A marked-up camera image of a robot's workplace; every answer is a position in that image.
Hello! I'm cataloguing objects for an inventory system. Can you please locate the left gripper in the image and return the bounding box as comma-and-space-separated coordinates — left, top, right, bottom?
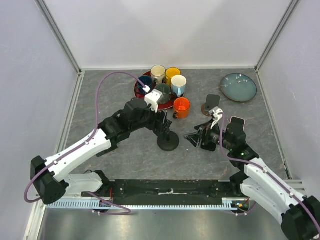
130, 102, 170, 135

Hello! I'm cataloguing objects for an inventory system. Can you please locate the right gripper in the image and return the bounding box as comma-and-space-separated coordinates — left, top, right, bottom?
183, 118, 234, 151

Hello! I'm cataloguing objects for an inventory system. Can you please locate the black round-base phone stand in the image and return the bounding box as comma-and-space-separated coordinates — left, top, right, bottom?
157, 117, 180, 152

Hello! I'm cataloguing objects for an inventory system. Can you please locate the pink case smartphone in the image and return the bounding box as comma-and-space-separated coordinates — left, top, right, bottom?
229, 116, 246, 131

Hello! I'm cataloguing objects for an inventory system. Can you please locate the black phone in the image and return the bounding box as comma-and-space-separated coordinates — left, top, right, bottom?
200, 142, 217, 152

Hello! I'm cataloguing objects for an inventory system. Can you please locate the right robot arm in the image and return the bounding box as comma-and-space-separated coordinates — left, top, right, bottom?
184, 118, 320, 240

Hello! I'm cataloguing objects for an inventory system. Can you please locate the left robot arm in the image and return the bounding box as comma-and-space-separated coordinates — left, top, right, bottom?
30, 98, 172, 205

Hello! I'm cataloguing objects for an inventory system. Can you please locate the black angled phone stand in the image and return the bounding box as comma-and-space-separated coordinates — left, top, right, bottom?
96, 144, 118, 158

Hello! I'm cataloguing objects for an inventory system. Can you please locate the grey glass mug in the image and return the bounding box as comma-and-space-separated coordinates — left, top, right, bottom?
154, 83, 176, 105

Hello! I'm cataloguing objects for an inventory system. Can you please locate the orange mug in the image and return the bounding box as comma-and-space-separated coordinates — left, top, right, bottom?
172, 97, 191, 119

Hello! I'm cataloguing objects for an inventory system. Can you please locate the dark blue mug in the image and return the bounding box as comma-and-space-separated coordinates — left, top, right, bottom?
134, 75, 153, 96

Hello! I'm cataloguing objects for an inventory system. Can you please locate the light blue white mug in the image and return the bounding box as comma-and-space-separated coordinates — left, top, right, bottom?
171, 75, 187, 97

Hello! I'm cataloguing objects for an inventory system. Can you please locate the cream mug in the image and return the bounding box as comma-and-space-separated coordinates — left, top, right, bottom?
150, 65, 166, 85

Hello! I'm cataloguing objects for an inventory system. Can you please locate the yellow mug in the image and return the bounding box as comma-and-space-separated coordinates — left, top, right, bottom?
162, 67, 181, 86

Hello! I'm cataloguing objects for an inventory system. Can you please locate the blue ceramic plate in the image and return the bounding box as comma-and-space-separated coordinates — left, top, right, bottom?
219, 73, 258, 103

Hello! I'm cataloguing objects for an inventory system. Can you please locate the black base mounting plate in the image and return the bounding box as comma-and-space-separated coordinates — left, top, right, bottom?
94, 179, 246, 206

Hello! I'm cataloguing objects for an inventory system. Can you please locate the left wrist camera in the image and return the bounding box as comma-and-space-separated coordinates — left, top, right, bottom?
144, 89, 163, 113

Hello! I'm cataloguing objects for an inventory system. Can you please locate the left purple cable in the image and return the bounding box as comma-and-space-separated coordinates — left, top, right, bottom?
24, 71, 151, 203

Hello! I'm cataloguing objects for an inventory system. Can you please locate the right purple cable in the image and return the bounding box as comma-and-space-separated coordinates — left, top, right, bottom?
218, 112, 320, 235

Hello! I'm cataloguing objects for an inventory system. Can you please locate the slotted cable duct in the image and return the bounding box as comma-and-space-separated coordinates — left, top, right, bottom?
46, 198, 238, 211

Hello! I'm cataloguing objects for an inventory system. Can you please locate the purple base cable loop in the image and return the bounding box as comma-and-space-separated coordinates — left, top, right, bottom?
86, 191, 132, 216

